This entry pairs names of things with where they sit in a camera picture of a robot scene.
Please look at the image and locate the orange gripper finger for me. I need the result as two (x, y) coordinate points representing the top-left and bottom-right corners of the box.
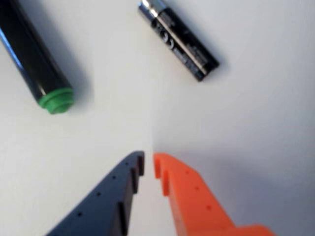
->
(153, 152), (278, 236)

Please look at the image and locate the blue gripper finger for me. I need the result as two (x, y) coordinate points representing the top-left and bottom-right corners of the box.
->
(45, 150), (146, 236)

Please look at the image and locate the black AA battery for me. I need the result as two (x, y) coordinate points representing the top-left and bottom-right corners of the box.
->
(137, 0), (221, 83)

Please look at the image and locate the black marker green cap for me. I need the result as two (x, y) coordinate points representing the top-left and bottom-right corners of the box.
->
(0, 0), (75, 115)

